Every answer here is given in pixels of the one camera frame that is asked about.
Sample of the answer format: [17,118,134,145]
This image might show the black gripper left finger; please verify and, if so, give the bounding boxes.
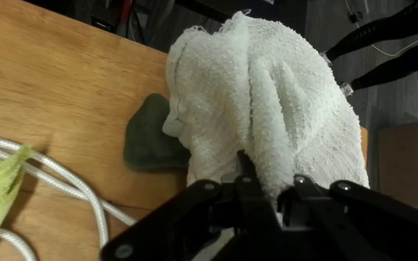
[99,149,287,261]

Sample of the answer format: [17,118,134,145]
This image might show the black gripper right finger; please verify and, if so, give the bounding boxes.
[276,172,418,261]

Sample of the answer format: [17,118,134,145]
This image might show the white towel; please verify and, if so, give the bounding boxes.
[161,10,372,261]

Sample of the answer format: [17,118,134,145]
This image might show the small dark green cloth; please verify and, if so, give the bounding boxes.
[122,92,192,172]

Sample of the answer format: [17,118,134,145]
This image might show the black stand legs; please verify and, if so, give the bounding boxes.
[324,0,418,92]

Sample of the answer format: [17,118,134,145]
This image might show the white rope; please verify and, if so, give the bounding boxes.
[0,132,138,261]

